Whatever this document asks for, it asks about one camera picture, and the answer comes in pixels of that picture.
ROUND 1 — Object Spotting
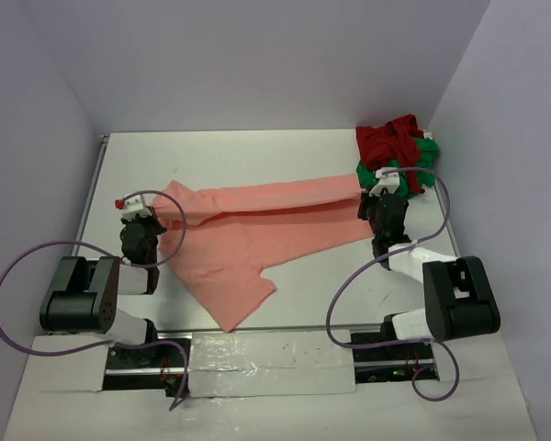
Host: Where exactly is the salmon pink t shirt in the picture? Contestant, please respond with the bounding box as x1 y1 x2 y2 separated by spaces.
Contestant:
152 174 372 332

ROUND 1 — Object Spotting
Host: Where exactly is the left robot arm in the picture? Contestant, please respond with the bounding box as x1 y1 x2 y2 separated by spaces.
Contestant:
39 212 165 367

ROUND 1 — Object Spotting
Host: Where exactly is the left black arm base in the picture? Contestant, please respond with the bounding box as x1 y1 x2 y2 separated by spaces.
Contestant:
102 345 185 398

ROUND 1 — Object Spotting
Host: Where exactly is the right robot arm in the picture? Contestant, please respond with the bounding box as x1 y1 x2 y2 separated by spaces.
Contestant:
358 189 500 359

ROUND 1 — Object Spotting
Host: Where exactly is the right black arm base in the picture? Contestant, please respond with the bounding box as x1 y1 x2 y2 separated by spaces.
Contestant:
353 344 438 383

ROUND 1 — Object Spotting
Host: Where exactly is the red t shirt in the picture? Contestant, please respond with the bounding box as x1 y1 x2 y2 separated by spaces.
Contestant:
355 114 423 188

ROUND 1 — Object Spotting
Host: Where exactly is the green t shirt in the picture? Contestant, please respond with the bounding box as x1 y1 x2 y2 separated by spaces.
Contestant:
356 138 440 199

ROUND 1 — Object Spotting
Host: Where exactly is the white cardboard front panel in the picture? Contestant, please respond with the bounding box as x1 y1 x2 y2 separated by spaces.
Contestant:
0 322 547 441

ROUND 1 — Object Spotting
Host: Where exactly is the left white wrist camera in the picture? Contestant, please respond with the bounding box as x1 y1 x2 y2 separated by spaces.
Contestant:
115 195 152 221

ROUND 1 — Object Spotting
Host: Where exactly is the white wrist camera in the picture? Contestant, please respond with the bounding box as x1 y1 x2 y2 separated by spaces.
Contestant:
369 167 400 197
115 195 152 221

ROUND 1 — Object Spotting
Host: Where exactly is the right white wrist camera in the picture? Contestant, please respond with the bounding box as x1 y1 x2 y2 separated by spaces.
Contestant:
369 167 400 197

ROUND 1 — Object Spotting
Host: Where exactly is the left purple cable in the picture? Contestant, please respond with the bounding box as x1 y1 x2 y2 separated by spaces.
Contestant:
0 190 192 412

